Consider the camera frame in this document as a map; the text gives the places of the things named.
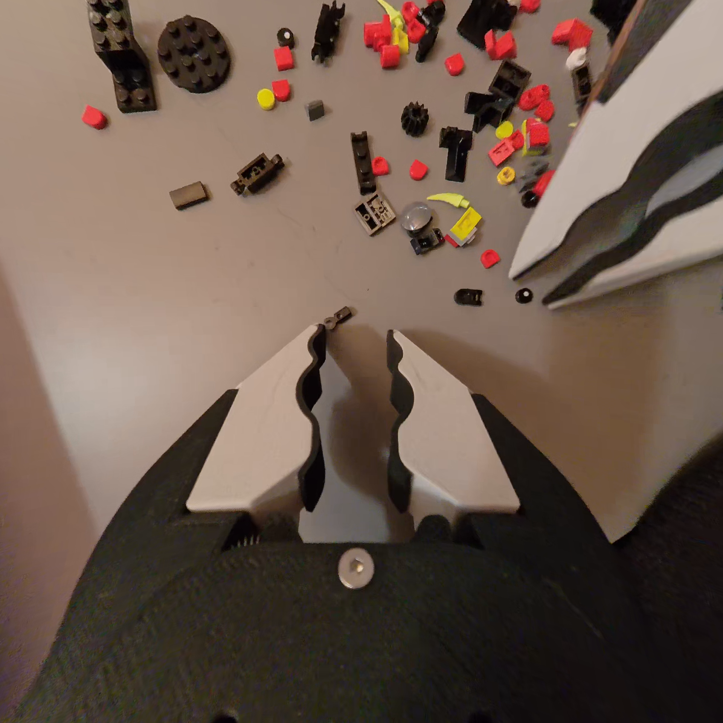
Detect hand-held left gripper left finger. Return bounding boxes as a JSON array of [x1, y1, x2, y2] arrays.
[[186, 323, 328, 544]]

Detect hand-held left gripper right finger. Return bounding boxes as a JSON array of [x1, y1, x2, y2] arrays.
[[386, 330, 521, 534]]

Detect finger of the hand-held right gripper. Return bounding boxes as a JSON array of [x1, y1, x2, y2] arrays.
[[543, 153, 723, 311], [508, 0, 723, 280]]

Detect pile of lego pieces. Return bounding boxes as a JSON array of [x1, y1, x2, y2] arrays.
[[257, 0, 594, 307]]

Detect black flat lego tile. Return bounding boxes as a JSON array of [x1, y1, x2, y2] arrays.
[[169, 181, 209, 211]]

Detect black lego clip plate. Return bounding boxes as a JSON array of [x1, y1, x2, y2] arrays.
[[230, 153, 285, 196]]

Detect black stacked lego bricks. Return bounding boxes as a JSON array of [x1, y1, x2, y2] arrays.
[[87, 0, 159, 114]]

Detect black round lego plate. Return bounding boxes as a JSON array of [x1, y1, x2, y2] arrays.
[[157, 16, 232, 94]]

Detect person's dark knit clothing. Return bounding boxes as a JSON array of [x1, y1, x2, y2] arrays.
[[613, 432, 723, 723]]

